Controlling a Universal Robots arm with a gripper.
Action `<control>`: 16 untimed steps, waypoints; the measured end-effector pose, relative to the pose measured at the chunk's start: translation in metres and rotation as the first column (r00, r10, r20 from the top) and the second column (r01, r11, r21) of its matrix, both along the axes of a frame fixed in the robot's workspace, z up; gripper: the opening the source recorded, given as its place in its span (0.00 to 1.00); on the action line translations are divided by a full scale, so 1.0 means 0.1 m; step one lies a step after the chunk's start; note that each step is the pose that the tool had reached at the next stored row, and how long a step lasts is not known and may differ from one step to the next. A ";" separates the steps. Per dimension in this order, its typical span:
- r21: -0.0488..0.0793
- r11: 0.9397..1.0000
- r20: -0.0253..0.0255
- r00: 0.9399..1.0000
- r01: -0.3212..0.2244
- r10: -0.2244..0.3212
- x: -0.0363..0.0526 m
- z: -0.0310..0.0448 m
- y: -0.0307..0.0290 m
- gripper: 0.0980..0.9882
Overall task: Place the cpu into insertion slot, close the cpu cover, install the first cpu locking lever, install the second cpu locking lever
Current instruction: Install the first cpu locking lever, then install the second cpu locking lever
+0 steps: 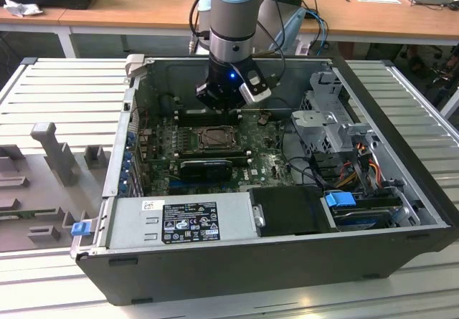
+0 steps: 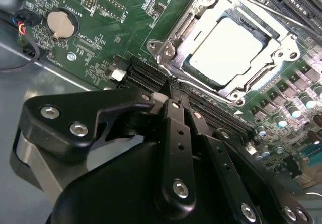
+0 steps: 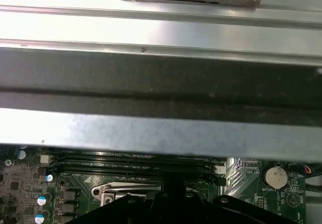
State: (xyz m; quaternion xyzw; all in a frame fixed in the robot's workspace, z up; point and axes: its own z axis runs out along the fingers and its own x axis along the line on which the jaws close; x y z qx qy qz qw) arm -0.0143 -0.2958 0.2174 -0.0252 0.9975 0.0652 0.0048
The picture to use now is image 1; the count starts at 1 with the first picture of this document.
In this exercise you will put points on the metal drive cage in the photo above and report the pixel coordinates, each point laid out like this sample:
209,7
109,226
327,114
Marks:
315,122

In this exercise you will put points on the black PC case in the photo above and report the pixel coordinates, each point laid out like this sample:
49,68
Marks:
251,272

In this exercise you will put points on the CPU socket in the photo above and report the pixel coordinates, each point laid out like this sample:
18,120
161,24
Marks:
195,147

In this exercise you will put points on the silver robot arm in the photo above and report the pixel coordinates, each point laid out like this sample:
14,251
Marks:
231,21

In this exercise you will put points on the grey case latch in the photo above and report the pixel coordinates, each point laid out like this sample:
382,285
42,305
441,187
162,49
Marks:
135,64

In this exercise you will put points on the wooden desk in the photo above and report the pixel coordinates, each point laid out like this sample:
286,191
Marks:
376,21
125,7

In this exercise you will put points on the blue plastic latch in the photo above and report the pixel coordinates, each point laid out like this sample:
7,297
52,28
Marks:
80,229

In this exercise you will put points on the green RAM stick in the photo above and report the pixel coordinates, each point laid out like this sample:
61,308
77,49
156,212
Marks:
14,215

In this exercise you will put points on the black graphics card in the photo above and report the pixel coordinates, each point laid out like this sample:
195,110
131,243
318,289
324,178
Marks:
204,170

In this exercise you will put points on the hard disk drive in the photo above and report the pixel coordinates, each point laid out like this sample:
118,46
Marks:
358,220

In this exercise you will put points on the blue disk carrier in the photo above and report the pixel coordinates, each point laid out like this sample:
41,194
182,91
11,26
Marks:
339,200

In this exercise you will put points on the black plastic shroud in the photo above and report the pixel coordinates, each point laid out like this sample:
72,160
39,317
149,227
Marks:
290,211

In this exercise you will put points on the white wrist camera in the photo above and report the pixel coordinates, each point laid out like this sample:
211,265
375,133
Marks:
252,95

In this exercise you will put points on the green motherboard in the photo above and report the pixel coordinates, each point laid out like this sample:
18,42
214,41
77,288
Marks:
265,147

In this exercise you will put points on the grey power supply unit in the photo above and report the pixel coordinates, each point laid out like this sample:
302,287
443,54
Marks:
132,222

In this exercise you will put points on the grey parts rack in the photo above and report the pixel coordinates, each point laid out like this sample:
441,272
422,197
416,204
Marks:
36,193

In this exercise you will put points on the round coin battery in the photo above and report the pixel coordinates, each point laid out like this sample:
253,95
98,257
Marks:
263,118

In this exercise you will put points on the crumpled white paper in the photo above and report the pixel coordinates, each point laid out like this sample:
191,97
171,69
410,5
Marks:
21,9

